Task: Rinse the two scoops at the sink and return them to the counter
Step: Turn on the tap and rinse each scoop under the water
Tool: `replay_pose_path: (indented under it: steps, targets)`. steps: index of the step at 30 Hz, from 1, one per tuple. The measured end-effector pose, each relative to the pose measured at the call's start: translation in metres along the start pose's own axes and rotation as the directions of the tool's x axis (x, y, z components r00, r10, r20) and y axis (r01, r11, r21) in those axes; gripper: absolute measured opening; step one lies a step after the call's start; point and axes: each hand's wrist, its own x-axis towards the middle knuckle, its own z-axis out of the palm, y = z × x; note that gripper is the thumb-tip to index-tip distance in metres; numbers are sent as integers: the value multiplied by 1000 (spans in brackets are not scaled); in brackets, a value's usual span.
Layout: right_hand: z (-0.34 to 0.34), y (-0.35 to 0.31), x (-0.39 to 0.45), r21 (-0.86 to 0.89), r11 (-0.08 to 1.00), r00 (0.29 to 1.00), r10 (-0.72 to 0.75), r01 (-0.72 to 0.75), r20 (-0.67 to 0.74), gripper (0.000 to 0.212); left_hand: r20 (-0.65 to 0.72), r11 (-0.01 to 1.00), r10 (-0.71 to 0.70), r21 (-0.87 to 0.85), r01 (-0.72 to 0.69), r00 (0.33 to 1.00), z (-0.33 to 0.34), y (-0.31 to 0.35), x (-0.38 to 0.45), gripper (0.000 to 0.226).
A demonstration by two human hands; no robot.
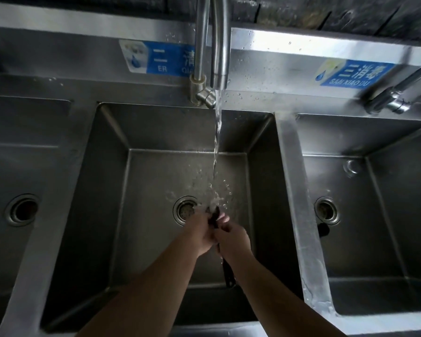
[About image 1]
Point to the black kitchen utensil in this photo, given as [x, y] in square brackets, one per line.
[227, 266]

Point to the stainless steel triple sink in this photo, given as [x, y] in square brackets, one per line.
[210, 193]

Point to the blue and white label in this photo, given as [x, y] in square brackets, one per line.
[151, 57]
[354, 72]

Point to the black sink stopper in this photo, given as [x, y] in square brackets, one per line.
[322, 229]

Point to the person's right forearm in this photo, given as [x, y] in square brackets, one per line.
[280, 298]

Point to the person's right hand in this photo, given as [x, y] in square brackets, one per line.
[233, 239]

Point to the steel faucet with running water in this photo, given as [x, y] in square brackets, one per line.
[214, 59]

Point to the person's left forearm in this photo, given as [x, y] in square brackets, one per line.
[140, 291]

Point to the person's left fingers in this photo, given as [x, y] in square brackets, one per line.
[205, 221]

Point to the person's left hand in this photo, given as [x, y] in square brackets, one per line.
[199, 233]

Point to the person's right fingers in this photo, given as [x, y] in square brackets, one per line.
[223, 221]

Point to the round steel sink drain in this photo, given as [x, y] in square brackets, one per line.
[22, 209]
[184, 209]
[327, 210]

